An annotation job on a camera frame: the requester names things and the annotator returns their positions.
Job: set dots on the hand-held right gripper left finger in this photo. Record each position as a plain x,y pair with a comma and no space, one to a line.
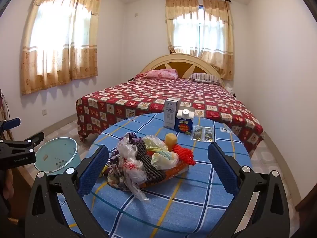
95,168

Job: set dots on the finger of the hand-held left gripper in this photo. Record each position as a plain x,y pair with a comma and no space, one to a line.
32,141
14,122

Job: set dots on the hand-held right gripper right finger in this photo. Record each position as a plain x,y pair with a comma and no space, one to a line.
223,168

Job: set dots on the light blue trash bin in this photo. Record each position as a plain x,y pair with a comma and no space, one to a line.
57,151

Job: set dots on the white red-print plastic bag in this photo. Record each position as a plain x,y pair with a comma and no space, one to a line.
131,168

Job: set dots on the red plastic wrapper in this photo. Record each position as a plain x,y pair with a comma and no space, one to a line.
184,155

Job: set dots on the dark striped knit cloth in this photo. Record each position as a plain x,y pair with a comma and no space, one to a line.
151,168

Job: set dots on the pale plastic bag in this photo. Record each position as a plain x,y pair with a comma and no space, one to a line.
164,160

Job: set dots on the yellow sponge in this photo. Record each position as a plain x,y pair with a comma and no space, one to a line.
171,140

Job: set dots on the clear yellowish plastic bag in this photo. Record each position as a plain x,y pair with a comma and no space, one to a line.
154,141

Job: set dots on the person's left hand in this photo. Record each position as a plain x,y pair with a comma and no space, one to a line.
6,186

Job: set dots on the blue checked tablecloth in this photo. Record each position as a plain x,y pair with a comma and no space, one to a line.
198,178

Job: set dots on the clear plastic packet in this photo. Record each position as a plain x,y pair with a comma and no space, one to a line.
202,133

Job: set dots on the blue drink carton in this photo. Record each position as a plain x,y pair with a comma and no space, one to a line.
183,125

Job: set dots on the white tall carton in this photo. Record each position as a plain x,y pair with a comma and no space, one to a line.
171,114

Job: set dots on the beige patterned window curtain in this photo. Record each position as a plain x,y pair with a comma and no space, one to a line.
223,42
62,54

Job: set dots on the bed with red quilt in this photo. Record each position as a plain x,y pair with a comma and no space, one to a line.
148,96

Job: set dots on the striped pillow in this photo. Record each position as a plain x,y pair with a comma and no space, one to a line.
205,77

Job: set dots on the cream wooden bed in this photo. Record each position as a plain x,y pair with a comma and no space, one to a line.
178,65

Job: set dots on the pink pillow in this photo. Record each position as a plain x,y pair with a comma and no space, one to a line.
161,74

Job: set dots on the white wall outlet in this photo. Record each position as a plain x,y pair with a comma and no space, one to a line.
44,111

